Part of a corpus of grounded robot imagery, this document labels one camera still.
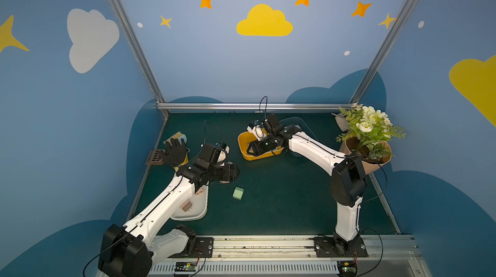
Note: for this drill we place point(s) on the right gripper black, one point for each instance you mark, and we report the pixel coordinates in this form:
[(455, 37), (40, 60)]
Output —
[(261, 145)]

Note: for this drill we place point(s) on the aluminium frame back bar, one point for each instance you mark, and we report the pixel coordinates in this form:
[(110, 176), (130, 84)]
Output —
[(252, 106)]

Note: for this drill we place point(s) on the white storage tray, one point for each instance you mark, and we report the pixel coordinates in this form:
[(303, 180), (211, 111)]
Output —
[(198, 209)]

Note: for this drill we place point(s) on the aluminium frame left post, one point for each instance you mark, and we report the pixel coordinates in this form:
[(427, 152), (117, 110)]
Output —
[(127, 28)]

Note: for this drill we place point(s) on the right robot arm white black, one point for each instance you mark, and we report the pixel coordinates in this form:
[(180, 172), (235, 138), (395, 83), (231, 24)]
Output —
[(347, 172)]

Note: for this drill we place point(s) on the yellow storage box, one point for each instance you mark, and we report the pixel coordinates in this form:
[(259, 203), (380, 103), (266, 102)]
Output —
[(246, 143)]

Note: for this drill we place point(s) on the black rubber glove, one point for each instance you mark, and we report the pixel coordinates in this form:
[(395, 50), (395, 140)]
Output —
[(174, 153)]

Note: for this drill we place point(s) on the aluminium frame right post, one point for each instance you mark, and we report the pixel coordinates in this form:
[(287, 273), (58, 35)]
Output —
[(394, 31)]

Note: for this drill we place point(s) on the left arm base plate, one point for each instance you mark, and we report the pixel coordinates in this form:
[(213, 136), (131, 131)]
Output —
[(202, 246)]

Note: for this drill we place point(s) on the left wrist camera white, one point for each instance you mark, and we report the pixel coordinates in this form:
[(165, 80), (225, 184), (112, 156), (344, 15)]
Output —
[(224, 152)]

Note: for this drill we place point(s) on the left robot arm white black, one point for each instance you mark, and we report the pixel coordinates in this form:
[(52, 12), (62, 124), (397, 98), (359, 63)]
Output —
[(133, 248)]

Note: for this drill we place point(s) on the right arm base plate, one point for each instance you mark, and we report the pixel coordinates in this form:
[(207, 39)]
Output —
[(329, 247)]

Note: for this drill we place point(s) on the aluminium frame rail front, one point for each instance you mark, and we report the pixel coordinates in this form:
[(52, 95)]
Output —
[(294, 255)]

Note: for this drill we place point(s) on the brown grid drain cover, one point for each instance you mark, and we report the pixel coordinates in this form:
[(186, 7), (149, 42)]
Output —
[(156, 157)]

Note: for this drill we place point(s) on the aluminium frame post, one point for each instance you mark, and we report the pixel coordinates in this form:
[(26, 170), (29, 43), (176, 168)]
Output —
[(127, 28), (394, 31)]

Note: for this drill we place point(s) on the green plug left middle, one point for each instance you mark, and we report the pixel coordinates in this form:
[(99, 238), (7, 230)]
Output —
[(238, 193)]

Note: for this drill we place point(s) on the blue storage box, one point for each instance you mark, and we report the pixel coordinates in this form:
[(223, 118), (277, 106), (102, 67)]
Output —
[(297, 121)]

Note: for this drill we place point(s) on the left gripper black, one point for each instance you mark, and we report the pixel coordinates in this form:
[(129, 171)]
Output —
[(223, 172)]

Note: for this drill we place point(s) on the yellow blue sponge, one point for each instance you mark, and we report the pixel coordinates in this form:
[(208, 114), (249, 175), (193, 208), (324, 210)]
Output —
[(177, 136)]

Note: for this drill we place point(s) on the potted artificial flower plant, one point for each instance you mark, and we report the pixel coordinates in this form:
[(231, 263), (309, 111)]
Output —
[(367, 132)]

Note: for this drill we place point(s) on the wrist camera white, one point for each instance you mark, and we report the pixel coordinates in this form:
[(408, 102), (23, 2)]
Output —
[(224, 152), (256, 129)]

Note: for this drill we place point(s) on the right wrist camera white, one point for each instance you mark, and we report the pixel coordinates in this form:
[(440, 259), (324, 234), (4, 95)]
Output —
[(256, 129)]

